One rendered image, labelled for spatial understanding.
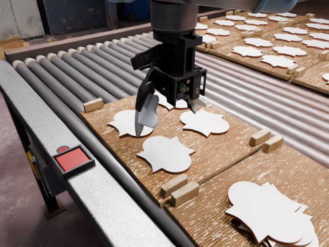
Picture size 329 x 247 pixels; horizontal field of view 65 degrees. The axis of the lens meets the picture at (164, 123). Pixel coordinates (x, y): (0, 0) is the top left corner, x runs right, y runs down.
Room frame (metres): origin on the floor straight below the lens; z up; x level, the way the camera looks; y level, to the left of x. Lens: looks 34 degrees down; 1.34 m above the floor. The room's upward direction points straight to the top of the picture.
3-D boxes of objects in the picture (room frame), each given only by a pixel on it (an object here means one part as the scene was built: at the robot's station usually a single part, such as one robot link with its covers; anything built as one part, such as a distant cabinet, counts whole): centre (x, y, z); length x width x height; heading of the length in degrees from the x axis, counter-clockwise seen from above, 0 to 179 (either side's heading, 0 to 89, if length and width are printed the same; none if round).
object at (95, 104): (0.67, 0.21, 0.95); 0.06 x 0.02 x 0.03; 126
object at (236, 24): (1.72, -0.48, 0.94); 0.41 x 0.35 x 0.04; 40
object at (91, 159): (0.46, 0.21, 0.92); 0.08 x 0.08 x 0.02; 40
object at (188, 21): (0.45, -0.02, 1.25); 0.08 x 0.08 x 0.05
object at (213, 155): (0.59, -0.01, 0.93); 0.41 x 0.35 x 0.02; 36
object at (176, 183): (0.35, -0.02, 0.95); 0.06 x 0.02 x 0.03; 126
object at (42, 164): (0.61, 0.35, 0.77); 0.14 x 0.11 x 0.18; 40
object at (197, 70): (0.44, -0.02, 1.16); 0.09 x 0.08 x 0.12; 36
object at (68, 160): (0.46, 0.21, 0.92); 0.06 x 0.06 x 0.01; 40
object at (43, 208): (1.04, 0.69, 0.43); 0.12 x 0.12 x 0.85; 40
